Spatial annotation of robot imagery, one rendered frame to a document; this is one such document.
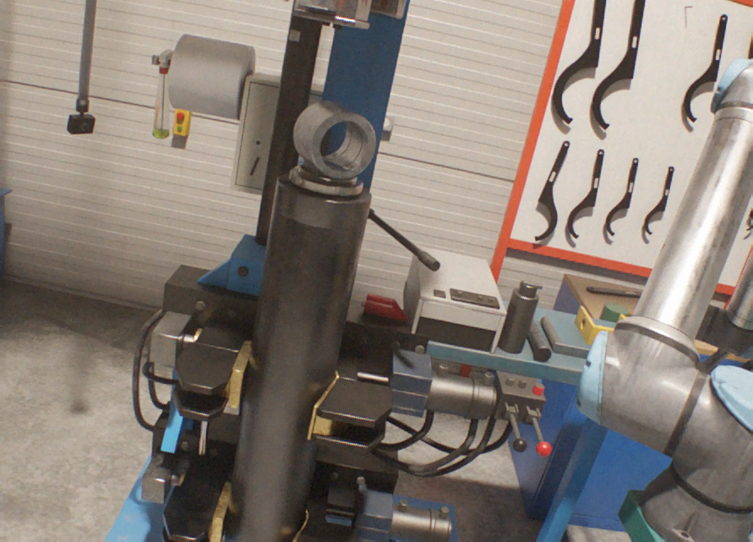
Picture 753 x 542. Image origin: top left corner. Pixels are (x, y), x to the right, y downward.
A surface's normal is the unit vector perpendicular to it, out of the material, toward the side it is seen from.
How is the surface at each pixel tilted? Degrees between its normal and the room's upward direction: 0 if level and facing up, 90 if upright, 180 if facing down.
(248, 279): 90
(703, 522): 70
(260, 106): 90
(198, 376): 0
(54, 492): 0
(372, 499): 0
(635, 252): 90
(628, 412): 91
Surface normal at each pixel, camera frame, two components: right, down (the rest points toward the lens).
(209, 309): -0.03, 0.35
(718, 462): -0.62, 0.21
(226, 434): 0.20, -0.92
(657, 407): -0.47, -0.09
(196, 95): -0.11, 0.72
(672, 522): -0.72, -0.29
